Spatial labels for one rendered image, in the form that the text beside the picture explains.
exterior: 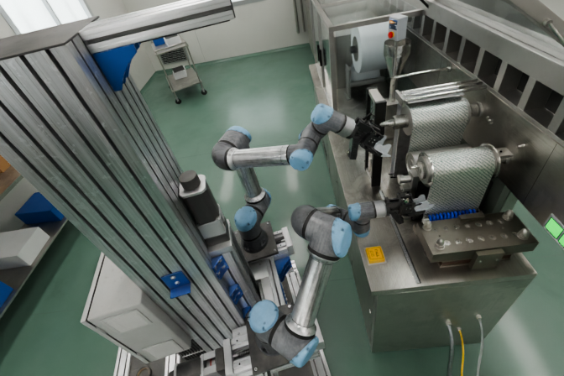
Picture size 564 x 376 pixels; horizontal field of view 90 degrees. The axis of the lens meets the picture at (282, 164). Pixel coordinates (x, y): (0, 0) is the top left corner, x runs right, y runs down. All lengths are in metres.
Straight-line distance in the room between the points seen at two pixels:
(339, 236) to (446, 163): 0.56
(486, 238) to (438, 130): 0.49
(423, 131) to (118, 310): 1.39
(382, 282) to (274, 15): 5.80
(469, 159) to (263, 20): 5.67
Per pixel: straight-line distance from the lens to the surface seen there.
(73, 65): 0.69
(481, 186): 1.43
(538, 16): 0.90
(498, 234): 1.47
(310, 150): 1.00
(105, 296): 1.28
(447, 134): 1.50
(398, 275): 1.40
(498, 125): 1.49
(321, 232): 0.97
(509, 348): 2.42
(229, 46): 6.75
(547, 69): 1.29
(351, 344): 2.22
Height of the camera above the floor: 2.13
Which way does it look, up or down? 40 degrees down
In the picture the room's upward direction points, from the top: 13 degrees counter-clockwise
